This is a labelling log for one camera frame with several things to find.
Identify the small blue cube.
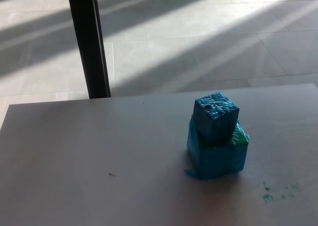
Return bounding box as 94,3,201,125
193,91,240,144

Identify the big blue green cube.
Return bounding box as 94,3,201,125
183,113,250,180

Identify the black window frame post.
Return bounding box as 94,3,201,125
66,0,111,99

